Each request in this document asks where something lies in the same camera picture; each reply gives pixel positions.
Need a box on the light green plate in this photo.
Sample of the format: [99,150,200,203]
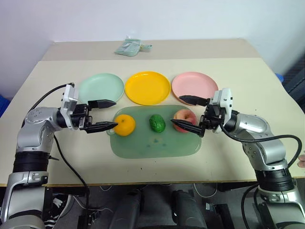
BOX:
[78,73,125,104]

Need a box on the dark rounded shape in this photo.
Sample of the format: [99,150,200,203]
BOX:
[111,188,144,229]
[171,189,208,229]

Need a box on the yellow plate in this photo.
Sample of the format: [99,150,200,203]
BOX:
[125,71,171,106]

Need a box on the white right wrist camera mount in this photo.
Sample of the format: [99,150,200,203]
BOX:
[212,88,233,133]

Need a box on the pink plate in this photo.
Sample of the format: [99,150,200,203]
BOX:
[172,71,219,106]

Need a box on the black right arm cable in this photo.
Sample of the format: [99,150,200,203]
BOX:
[219,123,302,229]

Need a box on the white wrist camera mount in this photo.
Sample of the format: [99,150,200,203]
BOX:
[59,83,80,130]
[212,88,233,133]

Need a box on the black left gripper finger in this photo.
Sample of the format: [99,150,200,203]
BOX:
[88,99,117,109]
[83,121,120,134]

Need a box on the pale green plastic pouch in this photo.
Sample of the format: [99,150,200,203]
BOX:
[113,35,153,57]

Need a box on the translucent green cutting board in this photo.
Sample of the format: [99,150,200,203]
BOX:
[106,104,203,159]

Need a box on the green pepper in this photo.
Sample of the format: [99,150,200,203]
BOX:
[149,114,166,133]

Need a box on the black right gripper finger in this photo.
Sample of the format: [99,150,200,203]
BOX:
[170,118,206,138]
[179,95,210,107]

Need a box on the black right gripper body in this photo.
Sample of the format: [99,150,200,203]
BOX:
[201,97,226,130]

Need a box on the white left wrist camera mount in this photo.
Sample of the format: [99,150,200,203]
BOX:
[59,83,80,130]

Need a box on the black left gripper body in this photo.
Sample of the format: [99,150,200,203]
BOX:
[71,103,94,131]

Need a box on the dark ribbed object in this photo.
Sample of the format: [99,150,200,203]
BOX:
[281,51,305,106]

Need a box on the orange fruit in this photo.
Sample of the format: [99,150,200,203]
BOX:
[113,114,136,137]

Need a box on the red pink apple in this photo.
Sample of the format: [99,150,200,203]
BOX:
[173,109,197,133]

